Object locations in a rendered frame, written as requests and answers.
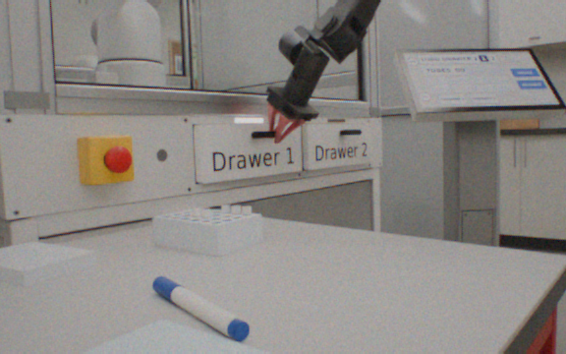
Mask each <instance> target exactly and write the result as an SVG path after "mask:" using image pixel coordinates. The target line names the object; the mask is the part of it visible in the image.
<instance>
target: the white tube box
mask: <svg viewBox="0 0 566 354"><path fill-rule="evenodd" d="M201 210H202V208H201V209H200V216H198V217H192V215H191V210H190V209H189V210H184V211H178V212H173V213H168V214H162V215H157V216H154V217H153V218H152V223H153V240H154V244H155V245H160V246H167V247H172V249H177V250H184V251H189V252H196V253H201V254H206V255H212V256H217V257H218V256H221V255H225V254H228V253H231V252H234V251H238V250H241V249H244V248H247V247H251V246H254V245H257V243H260V242H263V232H261V214H260V213H252V215H243V213H242V212H241V214H232V211H231V212H230V213H221V210H217V209H212V210H211V217H208V218H207V219H201Z"/></svg>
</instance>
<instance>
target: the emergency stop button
mask: <svg viewBox="0 0 566 354"><path fill-rule="evenodd" d="M105 163H106V167H107V168H108V169H109V170H110V171H111V172H115V173H124V172H126V171H127V170H128V169H129V168H130V167H131V163H132V157H131V154H130V152H129V150H128V149H127V148H125V147H121V146H116V147H111V148H110V149H109V150H108V151H107V153H106V155H105Z"/></svg>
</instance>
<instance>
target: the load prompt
mask: <svg viewBox="0 0 566 354"><path fill-rule="evenodd" d="M417 56H418V59H419V62H420V65H427V64H463V63H481V64H499V63H500V61H499V59H498V57H497V55H496V53H487V54H450V55H442V54H417Z"/></svg>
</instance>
